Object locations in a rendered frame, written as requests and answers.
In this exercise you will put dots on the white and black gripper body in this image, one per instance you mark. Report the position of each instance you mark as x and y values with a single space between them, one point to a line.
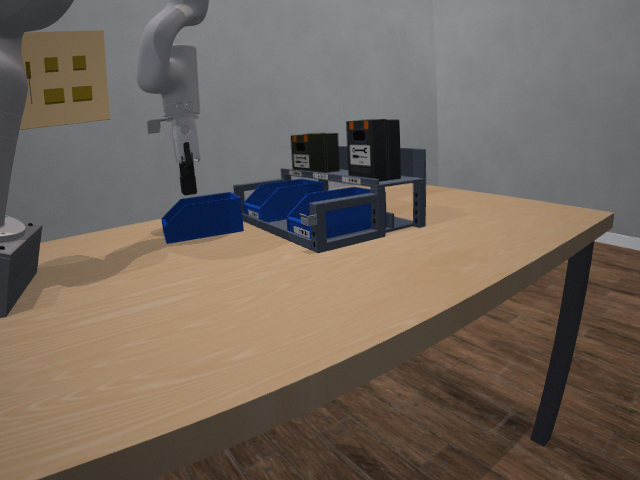
188 124

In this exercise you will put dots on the dark green tool case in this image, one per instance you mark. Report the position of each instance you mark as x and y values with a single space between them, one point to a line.
318 152

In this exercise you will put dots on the black tool case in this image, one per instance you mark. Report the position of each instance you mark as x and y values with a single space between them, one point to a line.
374 149

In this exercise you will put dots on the grey shelf rack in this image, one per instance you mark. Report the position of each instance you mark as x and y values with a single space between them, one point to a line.
413 169

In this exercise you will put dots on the blue bin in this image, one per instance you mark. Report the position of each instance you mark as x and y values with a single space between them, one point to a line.
338 222
277 206
201 220

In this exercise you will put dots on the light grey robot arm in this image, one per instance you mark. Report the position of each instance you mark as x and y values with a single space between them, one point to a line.
176 80

